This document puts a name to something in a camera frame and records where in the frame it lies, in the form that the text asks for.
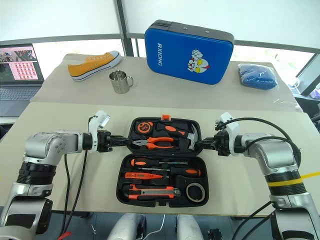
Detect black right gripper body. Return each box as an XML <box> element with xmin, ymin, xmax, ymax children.
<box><xmin>212</xmin><ymin>129</ymin><xmax>233</xmax><ymax>157</ymax></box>

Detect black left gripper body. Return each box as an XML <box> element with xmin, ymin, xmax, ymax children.
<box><xmin>96</xmin><ymin>129</ymin><xmax>114</xmax><ymax>153</ymax></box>

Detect orange tester pen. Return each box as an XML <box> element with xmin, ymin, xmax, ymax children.
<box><xmin>123</xmin><ymin>171</ymin><xmax>171</xmax><ymax>180</ymax></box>

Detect grey tape roll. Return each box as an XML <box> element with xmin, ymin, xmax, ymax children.
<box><xmin>185</xmin><ymin>182</ymin><xmax>207</xmax><ymax>202</ymax></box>

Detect black plastic tool case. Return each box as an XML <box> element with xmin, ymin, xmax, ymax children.
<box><xmin>115</xmin><ymin>114</ymin><xmax>210</xmax><ymax>208</ymax></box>

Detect orange black utility knife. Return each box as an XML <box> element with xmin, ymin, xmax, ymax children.
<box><xmin>128</xmin><ymin>184</ymin><xmax>182</xmax><ymax>201</ymax></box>

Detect black orange tape measure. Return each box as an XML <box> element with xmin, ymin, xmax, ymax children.
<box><xmin>135</xmin><ymin>120</ymin><xmax>154</xmax><ymax>136</ymax></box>

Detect beige table cover sheet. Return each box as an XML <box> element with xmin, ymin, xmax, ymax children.
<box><xmin>29</xmin><ymin>52</ymin><xmax>302</xmax><ymax>113</ymax></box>

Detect stainless steel mug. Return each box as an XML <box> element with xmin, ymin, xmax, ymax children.
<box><xmin>108</xmin><ymin>70</ymin><xmax>135</xmax><ymax>94</ymax></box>

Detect yellow canvas sneaker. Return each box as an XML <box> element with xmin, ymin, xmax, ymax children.
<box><xmin>67</xmin><ymin>50</ymin><xmax>123</xmax><ymax>82</ymax></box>

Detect blue cloth in plastic bag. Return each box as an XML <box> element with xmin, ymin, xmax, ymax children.
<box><xmin>237</xmin><ymin>62</ymin><xmax>279</xmax><ymax>91</ymax></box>

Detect grey rounded shell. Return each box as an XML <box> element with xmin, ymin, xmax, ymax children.
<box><xmin>106</xmin><ymin>213</ymin><xmax>147</xmax><ymax>240</ymax></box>
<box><xmin>175</xmin><ymin>214</ymin><xmax>204</xmax><ymax>240</ymax></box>

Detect blue RXIONG punching pad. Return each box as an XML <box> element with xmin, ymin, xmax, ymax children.
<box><xmin>143</xmin><ymin>19</ymin><xmax>236</xmax><ymax>86</ymax></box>

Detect small black block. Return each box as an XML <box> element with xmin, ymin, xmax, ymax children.
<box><xmin>207</xmin><ymin>227</ymin><xmax>222</xmax><ymax>240</ymax></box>

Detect yellow tape strip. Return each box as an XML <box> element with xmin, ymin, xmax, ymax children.
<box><xmin>300</xmin><ymin>170</ymin><xmax>320</xmax><ymax>179</ymax></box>

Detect grey laptop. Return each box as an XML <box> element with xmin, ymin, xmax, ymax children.
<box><xmin>0</xmin><ymin>43</ymin><xmax>46</xmax><ymax>118</ymax></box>

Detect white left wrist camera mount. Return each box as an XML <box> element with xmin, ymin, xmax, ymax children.
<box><xmin>87</xmin><ymin>109</ymin><xmax>112</xmax><ymax>153</ymax></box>

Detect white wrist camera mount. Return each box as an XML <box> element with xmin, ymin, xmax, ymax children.
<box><xmin>214</xmin><ymin>112</ymin><xmax>241</xmax><ymax>157</ymax></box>
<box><xmin>87</xmin><ymin>109</ymin><xmax>112</xmax><ymax>153</ymax></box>

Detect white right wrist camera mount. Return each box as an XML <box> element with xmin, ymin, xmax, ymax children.
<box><xmin>214</xmin><ymin>112</ymin><xmax>241</xmax><ymax>157</ymax></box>

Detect orange handled pliers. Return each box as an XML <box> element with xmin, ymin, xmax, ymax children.
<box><xmin>132</xmin><ymin>136</ymin><xmax>176</xmax><ymax>151</ymax></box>

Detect hammer with orange black handle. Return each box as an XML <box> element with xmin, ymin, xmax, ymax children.
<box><xmin>155</xmin><ymin>121</ymin><xmax>202</xmax><ymax>151</ymax></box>

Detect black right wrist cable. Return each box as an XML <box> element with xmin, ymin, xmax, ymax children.
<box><xmin>215</xmin><ymin>117</ymin><xmax>302</xmax><ymax>161</ymax></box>

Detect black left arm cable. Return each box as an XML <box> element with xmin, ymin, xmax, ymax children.
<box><xmin>60</xmin><ymin>153</ymin><xmax>70</xmax><ymax>237</ymax></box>
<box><xmin>61</xmin><ymin>149</ymin><xmax>89</xmax><ymax>238</ymax></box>

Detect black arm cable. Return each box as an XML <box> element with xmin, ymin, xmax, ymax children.
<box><xmin>61</xmin><ymin>149</ymin><xmax>89</xmax><ymax>238</ymax></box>
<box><xmin>231</xmin><ymin>200</ymin><xmax>277</xmax><ymax>240</ymax></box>
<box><xmin>60</xmin><ymin>153</ymin><xmax>70</xmax><ymax>237</ymax></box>

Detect black right lower arm cable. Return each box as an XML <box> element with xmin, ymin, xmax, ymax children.
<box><xmin>231</xmin><ymin>200</ymin><xmax>277</xmax><ymax>240</ymax></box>

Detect thin white cable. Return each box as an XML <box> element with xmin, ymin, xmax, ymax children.
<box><xmin>145</xmin><ymin>214</ymin><xmax>166</xmax><ymax>240</ymax></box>

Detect grey window frame post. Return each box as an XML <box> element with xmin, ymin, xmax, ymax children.
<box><xmin>115</xmin><ymin>0</ymin><xmax>135</xmax><ymax>57</ymax></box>

